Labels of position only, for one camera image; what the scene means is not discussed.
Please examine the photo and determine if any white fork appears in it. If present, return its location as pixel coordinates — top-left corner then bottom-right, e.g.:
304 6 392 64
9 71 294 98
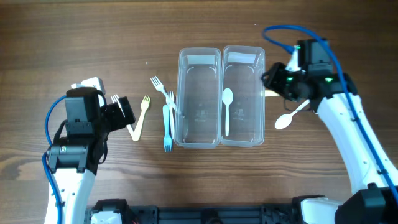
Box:
167 91 175 139
111 95 134 139

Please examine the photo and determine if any yellow plastic spoon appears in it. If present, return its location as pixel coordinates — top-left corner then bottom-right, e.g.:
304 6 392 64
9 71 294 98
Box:
264 90 279 97

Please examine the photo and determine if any yellow plastic fork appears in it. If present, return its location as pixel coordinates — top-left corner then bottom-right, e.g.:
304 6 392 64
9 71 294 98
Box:
132 95 150 141

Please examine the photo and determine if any white spoon bottom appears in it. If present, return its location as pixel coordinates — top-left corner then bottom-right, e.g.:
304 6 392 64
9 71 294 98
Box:
274 100 310 129

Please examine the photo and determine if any white spoon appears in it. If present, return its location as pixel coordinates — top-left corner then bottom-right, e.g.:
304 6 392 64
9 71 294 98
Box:
274 100 310 129
222 88 233 136

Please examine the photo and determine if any white fork angled top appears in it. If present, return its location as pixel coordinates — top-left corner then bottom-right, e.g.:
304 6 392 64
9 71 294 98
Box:
150 76 176 109

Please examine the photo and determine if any light blue plastic fork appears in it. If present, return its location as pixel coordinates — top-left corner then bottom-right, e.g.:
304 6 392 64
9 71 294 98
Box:
162 105 172 152

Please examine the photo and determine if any white spoon top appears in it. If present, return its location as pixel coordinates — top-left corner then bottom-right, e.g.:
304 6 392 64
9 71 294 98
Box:
222 88 233 136

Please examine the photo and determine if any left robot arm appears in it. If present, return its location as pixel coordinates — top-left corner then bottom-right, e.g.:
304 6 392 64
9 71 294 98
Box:
42 87 136 223

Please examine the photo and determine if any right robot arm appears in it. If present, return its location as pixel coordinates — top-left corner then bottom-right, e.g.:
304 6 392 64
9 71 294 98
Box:
261 39 397 223

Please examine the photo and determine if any right clear plastic container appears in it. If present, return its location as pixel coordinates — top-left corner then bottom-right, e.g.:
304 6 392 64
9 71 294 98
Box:
220 45 266 147

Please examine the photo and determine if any clear plastic container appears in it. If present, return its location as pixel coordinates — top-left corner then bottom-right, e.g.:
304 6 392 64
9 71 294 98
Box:
175 47 221 149
220 45 266 147

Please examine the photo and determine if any left clear plastic container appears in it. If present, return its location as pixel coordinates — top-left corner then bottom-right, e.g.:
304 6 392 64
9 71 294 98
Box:
175 47 221 149

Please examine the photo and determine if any right blue cable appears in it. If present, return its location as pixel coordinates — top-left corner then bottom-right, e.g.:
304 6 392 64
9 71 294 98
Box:
262 24 398 203

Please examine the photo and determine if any blue cable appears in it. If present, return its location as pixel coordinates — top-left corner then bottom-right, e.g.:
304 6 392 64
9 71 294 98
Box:
262 24 398 203
42 95 68 224

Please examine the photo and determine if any left blue cable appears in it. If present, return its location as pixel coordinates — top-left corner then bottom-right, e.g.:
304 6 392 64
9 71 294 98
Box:
42 95 68 224

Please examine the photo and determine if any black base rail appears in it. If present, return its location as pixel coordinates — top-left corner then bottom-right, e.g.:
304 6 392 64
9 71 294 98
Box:
86 198 312 224

